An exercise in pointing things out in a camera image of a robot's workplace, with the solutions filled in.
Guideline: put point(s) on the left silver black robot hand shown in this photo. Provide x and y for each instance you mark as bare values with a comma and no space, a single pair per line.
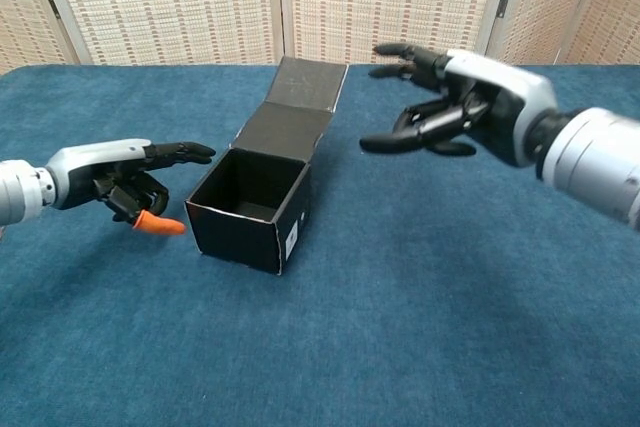
95,154

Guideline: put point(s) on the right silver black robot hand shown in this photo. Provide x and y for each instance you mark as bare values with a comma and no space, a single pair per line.
500,87

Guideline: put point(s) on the black cardboard box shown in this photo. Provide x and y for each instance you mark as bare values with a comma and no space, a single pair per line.
240,242

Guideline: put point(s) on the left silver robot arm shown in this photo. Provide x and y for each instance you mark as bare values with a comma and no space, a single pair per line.
20,192

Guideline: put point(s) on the black screen hinge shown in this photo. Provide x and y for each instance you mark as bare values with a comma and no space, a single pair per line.
53,6
503,4

